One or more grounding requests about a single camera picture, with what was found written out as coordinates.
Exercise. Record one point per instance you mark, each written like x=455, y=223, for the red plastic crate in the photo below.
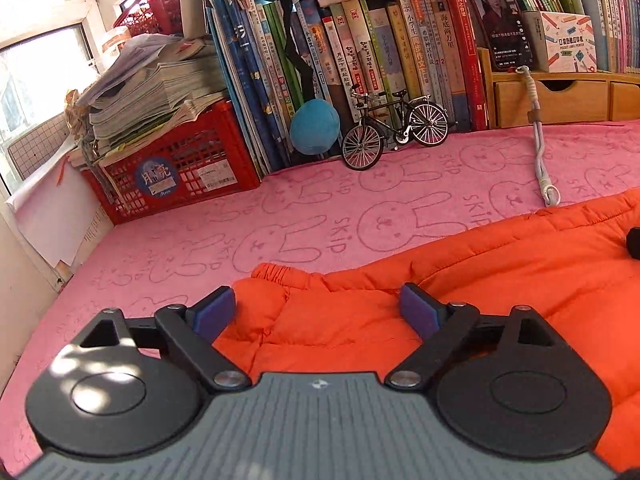
x=200, y=160

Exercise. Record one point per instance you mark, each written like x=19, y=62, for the row of tall blue books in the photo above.
x=250, y=85

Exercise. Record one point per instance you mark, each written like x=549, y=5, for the black smartphone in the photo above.
x=500, y=20

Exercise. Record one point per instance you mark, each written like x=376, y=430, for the white poster paper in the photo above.
x=60, y=220

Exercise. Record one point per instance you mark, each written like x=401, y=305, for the black model bicycle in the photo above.
x=400, y=135

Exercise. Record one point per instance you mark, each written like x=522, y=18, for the row of colourful slim books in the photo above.
x=615, y=15

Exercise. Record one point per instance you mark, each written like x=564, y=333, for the red mesh basket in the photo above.
x=155, y=10

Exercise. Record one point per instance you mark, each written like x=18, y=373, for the blue plush ball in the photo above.
x=315, y=127

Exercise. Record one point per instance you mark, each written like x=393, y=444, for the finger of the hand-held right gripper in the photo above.
x=634, y=244

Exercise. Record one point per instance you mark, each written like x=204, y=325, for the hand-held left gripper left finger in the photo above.
x=217, y=310

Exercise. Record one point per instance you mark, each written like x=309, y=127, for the stack of magazines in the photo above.
x=150, y=90

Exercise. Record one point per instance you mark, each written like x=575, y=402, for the white box with pencil print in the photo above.
x=565, y=42

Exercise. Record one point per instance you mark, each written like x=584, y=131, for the row of thick books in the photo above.
x=400, y=45

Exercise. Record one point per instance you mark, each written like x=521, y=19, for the grid cutting mat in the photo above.
x=35, y=145

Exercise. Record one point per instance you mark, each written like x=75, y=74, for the grey board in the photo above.
x=192, y=0

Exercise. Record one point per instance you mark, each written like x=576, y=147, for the wooden drawer organizer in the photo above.
x=575, y=105

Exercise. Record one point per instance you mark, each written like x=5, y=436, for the orange down jacket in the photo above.
x=500, y=285

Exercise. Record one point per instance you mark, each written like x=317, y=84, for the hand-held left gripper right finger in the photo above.
x=417, y=310

